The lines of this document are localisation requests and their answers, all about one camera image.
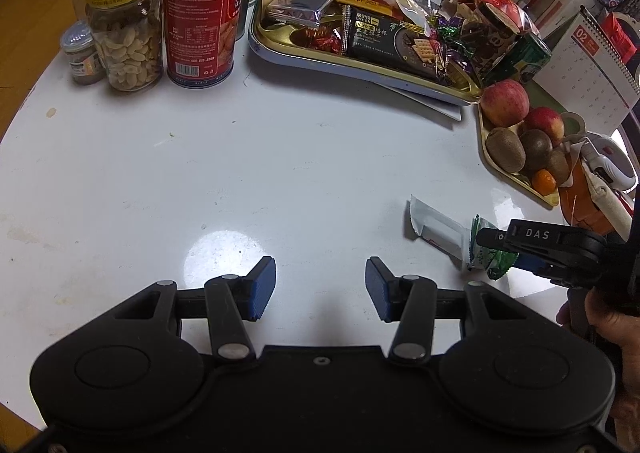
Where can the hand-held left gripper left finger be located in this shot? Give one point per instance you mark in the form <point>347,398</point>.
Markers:
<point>262,289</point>

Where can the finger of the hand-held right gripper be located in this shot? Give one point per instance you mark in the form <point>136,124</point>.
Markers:
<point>535,264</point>
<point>492,237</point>

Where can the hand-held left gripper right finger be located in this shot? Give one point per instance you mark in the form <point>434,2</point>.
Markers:
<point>377,294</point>

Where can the green white snack packet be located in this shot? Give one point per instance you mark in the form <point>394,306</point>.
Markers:
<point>482,259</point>

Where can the grey white snack packet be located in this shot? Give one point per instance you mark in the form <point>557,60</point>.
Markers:
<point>440,229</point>

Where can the person's right hand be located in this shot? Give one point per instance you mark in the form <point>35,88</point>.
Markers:
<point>620,338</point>

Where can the cream fabric roll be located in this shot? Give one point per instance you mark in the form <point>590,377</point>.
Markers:
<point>610,205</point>

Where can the beige fruit tray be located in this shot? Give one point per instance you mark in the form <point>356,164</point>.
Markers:
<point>505,175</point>

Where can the small tangerine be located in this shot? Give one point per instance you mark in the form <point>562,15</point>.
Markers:
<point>544,181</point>

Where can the brown kiwi fruit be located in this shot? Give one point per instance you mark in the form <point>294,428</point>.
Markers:
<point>505,149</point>
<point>559,167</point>

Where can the white neck massager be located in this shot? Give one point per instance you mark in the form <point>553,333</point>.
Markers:
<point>616,164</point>

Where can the dark passion fruit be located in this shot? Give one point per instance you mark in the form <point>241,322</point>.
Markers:
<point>535,149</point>

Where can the small red apple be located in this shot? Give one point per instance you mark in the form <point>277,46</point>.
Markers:
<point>545,125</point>

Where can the white tape roll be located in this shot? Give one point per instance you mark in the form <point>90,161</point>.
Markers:
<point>580,119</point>

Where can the large red apple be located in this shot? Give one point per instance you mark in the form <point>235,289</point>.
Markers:
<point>505,103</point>

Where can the desk calendar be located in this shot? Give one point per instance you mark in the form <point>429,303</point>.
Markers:
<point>595,68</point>

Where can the green drink can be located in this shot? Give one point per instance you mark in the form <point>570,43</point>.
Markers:
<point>525,58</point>

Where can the brown bear cup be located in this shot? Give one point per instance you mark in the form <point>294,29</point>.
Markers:
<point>487,38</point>

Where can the black cracker packet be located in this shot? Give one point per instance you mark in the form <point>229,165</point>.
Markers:
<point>395,43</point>

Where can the red cushion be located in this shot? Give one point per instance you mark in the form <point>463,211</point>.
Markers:
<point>619,32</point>

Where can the blue-rimmed tin snack tray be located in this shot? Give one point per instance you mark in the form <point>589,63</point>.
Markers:
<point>295,40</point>

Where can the red tin can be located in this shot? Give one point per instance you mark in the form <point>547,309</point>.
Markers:
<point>200,18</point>

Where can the glass jar of nuts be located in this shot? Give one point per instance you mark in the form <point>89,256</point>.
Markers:
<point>127,40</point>

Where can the small grey-lid jar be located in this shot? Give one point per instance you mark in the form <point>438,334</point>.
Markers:
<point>82,58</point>

